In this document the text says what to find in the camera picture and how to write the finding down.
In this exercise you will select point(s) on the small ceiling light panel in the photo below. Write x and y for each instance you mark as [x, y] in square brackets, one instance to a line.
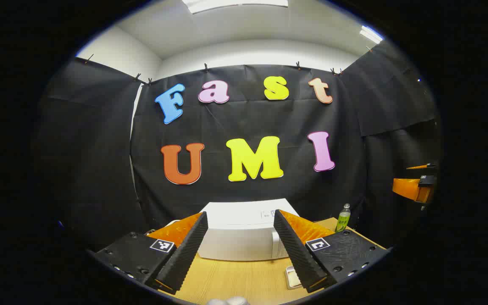
[371, 34]

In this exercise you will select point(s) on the green drink bottle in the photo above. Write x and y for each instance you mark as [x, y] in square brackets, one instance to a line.
[343, 220]

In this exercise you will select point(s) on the white rectangular container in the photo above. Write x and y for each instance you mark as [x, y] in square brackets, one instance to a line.
[291, 277]

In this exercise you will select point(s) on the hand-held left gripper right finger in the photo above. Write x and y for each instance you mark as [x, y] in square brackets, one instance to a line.
[297, 254]

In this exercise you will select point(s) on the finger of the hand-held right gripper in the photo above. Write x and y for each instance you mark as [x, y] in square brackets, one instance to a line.
[407, 186]
[426, 166]

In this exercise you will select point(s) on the black backdrop cloth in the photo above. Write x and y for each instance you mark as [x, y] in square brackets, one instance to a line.
[248, 118]

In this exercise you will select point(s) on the long ceiling light panel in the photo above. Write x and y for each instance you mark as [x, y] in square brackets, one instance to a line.
[235, 4]

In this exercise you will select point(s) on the white microwave oven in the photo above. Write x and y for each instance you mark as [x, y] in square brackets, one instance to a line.
[235, 237]

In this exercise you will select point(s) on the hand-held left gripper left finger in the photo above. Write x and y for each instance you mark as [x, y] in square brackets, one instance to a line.
[184, 254]

